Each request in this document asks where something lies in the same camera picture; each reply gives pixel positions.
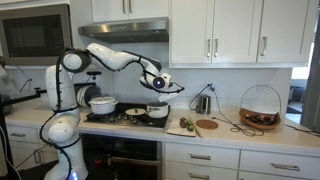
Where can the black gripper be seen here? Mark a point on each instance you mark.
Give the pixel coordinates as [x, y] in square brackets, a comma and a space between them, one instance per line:
[175, 88]

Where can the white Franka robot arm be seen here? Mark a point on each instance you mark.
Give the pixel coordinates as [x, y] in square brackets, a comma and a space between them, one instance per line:
[61, 133]

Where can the steel electric kettle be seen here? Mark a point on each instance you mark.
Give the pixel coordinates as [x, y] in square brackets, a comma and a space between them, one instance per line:
[204, 105]

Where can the green lime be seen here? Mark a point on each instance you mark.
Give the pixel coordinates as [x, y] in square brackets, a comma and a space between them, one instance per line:
[188, 122]
[190, 128]

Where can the light wooden cutting board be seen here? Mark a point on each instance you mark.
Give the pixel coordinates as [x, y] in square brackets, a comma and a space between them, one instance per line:
[176, 130]

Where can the round wooden cutting board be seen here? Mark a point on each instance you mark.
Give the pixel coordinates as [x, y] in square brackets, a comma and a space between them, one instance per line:
[206, 124]

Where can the metal cooktop knob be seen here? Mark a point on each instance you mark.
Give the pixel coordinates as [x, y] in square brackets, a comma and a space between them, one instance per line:
[111, 118]
[134, 120]
[119, 117]
[126, 117]

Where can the white dutch oven with lid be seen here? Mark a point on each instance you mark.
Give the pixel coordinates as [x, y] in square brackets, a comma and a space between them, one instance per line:
[102, 106]

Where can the steel range hood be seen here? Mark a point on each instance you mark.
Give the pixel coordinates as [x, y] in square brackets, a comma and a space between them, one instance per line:
[126, 30]

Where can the black gas cooktop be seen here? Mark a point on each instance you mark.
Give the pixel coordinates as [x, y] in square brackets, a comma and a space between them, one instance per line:
[100, 118]

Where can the black built-in oven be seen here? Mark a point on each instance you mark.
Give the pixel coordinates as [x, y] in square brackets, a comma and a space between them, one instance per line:
[123, 156]

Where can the black round appliance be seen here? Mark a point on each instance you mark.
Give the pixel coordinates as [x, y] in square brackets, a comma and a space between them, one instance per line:
[87, 93]

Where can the white base cabinet with drawers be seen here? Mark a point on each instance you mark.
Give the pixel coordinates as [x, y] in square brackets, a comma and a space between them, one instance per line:
[216, 166]

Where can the white cabinet over hood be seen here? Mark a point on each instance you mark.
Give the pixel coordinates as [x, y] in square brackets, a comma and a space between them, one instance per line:
[110, 10]

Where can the stainless steel refrigerator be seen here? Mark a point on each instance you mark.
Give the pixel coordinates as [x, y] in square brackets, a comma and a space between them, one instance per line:
[311, 90]

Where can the steel built-in microwave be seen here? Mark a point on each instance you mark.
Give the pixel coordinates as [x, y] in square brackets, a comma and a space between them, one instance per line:
[33, 35]

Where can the small white drawer cabinet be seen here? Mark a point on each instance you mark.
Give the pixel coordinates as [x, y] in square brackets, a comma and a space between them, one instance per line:
[23, 140]

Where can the black wall plug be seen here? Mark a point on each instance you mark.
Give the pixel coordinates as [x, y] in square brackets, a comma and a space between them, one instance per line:
[210, 87]

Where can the black camera above stove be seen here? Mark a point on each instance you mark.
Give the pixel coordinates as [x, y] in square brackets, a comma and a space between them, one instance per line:
[94, 74]

